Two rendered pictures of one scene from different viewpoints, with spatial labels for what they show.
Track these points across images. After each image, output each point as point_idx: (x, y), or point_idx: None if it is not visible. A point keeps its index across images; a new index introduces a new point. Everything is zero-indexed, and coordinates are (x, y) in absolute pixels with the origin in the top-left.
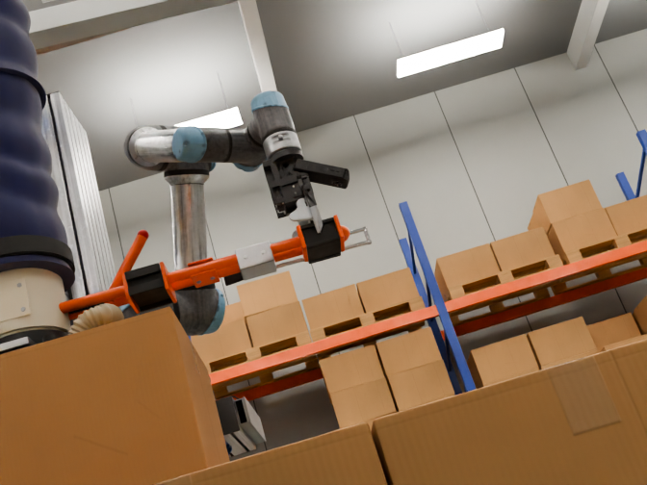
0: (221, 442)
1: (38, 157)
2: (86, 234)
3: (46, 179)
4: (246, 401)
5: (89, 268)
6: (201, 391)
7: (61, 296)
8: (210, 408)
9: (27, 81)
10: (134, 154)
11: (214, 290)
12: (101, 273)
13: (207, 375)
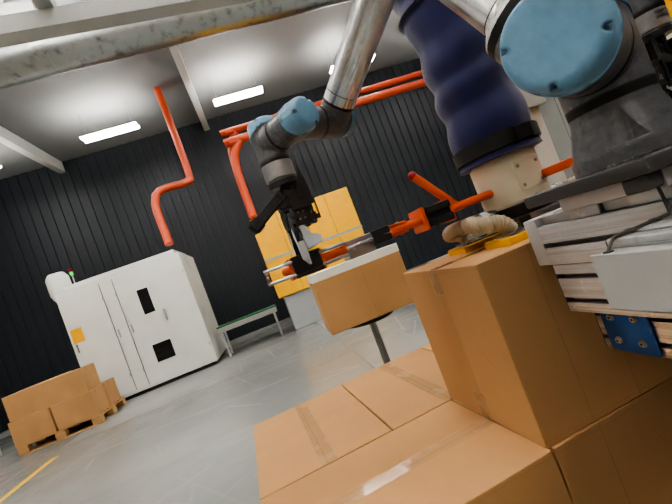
0: (485, 341)
1: (430, 89)
2: None
3: (435, 107)
4: (610, 261)
5: None
6: (442, 310)
7: (478, 188)
8: (460, 317)
9: (403, 27)
10: None
11: (498, 48)
12: None
13: (469, 278)
